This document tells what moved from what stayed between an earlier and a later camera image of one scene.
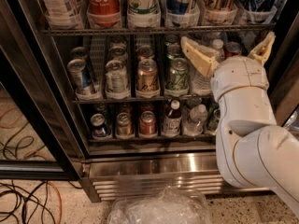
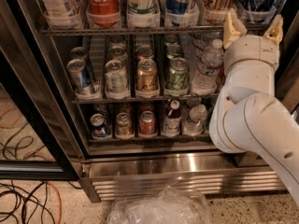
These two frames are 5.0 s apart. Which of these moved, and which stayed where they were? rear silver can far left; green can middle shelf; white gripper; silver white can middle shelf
Moved: white gripper
Stayed: green can middle shelf; silver white can middle shelf; rear silver can far left
